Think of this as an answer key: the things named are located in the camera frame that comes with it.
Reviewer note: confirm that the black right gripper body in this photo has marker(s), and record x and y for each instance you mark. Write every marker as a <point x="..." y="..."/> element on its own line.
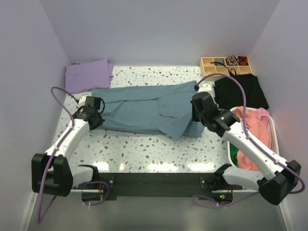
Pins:
<point x="197" y="116"/>

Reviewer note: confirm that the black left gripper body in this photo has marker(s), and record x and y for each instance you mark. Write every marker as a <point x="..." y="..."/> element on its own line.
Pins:
<point x="100" y="121"/>

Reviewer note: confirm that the blue t-shirt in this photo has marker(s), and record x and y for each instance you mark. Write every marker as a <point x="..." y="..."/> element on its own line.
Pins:
<point x="153" y="110"/>

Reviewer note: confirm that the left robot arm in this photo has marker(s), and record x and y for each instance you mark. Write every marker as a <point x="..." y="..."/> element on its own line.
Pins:
<point x="51" y="173"/>

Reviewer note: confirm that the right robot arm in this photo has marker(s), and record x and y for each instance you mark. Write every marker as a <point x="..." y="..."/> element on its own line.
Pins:
<point x="276" y="177"/>

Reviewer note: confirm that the folded purple t-shirt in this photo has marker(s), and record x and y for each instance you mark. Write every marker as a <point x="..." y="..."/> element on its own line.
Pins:
<point x="89" y="76"/>

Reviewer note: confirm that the wooden compartment tray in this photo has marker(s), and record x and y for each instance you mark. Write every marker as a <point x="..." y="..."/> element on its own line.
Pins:
<point x="210" y="65"/>

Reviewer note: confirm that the green garment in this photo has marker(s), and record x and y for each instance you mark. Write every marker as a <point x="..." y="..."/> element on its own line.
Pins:
<point x="233" y="154"/>

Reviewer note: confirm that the patterned fabric scrunchie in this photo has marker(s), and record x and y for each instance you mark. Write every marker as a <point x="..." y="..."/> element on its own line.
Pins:
<point x="231" y="60"/>

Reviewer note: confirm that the pink t-shirt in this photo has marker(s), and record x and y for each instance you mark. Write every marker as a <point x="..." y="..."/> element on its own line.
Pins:
<point x="257" y="123"/>

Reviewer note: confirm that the orange black scrunchie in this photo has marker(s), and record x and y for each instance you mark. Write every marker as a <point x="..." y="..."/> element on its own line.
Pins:
<point x="243" y="61"/>

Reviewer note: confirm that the white perforated laundry basket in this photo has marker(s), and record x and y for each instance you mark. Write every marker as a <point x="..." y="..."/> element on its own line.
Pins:
<point x="274" y="143"/>

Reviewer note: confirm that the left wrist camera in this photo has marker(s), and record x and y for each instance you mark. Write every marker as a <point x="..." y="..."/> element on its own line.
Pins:
<point x="82" y="100"/>

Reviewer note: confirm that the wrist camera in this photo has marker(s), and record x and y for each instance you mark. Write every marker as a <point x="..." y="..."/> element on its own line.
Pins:
<point x="204" y="87"/>
<point x="82" y="100"/>

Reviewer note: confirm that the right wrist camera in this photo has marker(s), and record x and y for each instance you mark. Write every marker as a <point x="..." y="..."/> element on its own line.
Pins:
<point x="204" y="87"/>

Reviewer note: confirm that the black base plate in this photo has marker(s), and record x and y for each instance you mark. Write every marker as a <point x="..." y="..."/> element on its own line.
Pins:
<point x="163" y="184"/>

